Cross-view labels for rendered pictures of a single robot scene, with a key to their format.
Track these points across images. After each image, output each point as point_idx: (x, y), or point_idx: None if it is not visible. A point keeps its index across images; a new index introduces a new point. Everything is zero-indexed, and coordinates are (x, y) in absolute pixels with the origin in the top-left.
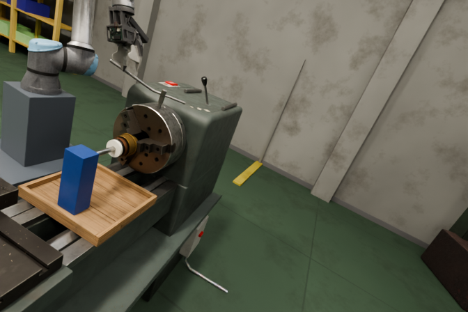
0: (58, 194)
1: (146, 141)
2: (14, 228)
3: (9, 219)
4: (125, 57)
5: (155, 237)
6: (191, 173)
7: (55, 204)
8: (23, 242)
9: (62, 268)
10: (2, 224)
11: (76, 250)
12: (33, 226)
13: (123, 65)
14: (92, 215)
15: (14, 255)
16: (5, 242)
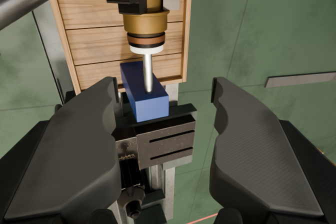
0: (105, 71)
1: None
2: (157, 133)
3: (146, 133)
4: (104, 120)
5: None
6: None
7: (119, 81)
8: (172, 133)
9: (191, 114)
10: (149, 137)
11: (172, 87)
12: (121, 92)
13: (115, 103)
14: (156, 64)
15: (177, 137)
16: (165, 139)
